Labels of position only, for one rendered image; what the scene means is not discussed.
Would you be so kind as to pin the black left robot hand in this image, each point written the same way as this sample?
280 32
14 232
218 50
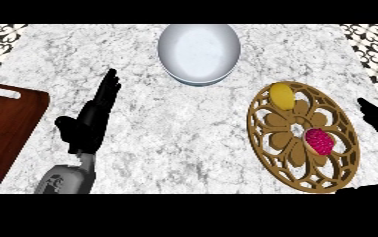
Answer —
91 121

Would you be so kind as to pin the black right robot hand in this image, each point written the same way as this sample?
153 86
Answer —
370 111

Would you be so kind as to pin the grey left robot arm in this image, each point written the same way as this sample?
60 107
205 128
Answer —
69 179

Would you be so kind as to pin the brown openwork round placemat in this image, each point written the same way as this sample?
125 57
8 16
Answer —
296 137

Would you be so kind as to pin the white round bowl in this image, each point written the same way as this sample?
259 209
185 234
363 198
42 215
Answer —
199 52

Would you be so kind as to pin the reddish brown wooden cutting board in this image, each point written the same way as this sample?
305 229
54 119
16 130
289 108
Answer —
17 124

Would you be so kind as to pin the yellow lemon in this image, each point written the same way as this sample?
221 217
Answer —
283 96

